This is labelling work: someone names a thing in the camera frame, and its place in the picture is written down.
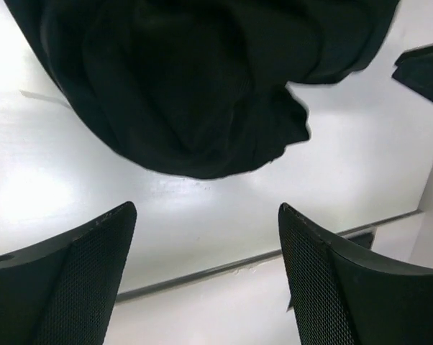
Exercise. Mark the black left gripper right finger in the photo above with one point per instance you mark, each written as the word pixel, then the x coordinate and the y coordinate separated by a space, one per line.
pixel 343 293

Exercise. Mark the black pleated skirt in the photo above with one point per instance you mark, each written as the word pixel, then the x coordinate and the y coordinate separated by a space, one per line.
pixel 198 88

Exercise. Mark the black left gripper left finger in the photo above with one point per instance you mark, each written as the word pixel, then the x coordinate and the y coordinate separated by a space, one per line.
pixel 62 290

